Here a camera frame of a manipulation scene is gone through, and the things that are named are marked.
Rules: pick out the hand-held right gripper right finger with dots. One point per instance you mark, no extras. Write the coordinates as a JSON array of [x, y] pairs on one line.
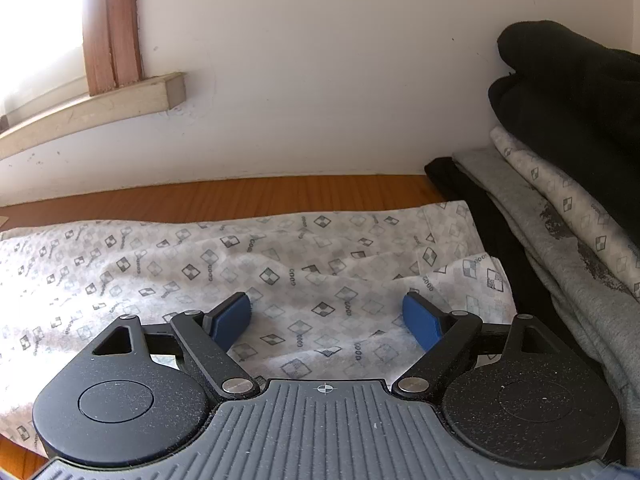
[[422, 320]]

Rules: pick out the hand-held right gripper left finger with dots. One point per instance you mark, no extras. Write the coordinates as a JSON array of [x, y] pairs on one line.
[[232, 317]]

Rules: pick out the white checker-print pajama garment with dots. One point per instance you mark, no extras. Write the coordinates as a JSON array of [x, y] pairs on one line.
[[565, 195], [300, 260]]

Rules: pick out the stack of folded clothes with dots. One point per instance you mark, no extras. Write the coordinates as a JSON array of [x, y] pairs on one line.
[[500, 240]]

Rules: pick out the grey folded garment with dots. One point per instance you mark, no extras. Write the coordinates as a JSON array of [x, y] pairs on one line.
[[550, 240]]

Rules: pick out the beige window sill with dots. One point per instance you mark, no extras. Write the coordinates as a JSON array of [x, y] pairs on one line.
[[100, 110]]

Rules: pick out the black folded garment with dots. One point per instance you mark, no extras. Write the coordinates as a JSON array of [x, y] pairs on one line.
[[575, 45], [575, 125]]

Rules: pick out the white window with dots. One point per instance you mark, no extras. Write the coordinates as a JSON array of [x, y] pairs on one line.
[[40, 25]]

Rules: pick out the brown wooden window frame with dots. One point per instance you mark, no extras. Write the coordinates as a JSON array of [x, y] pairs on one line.
[[110, 25]]

